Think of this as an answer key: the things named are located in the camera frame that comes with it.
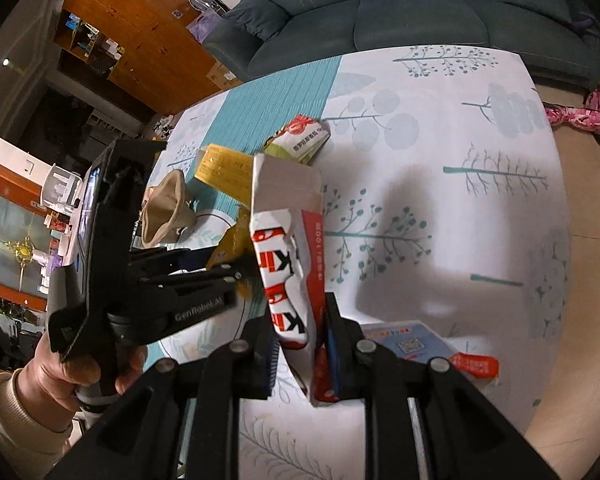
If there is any white red green packet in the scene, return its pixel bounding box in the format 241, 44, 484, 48
262, 115, 330, 165

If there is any pink patterned cloth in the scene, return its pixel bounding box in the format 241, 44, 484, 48
543, 88, 600, 134

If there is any person's left hand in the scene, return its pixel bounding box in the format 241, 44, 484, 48
14, 331, 150, 434

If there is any white blue package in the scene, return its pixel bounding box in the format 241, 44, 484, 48
362, 321, 500, 382

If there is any beige sleeve forearm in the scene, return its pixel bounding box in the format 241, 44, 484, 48
0, 370, 73, 479

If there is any dark green three-seat sofa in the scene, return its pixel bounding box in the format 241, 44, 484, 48
204, 0, 600, 89

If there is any cardboard box on floor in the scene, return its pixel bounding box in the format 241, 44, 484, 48
207, 62, 242, 91

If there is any white red KFC paper bag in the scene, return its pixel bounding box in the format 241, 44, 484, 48
249, 154, 338, 405

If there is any white teal tree tablecloth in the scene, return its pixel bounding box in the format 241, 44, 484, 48
144, 44, 574, 480

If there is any wooden cabinet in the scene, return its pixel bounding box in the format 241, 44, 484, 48
64, 0, 220, 115

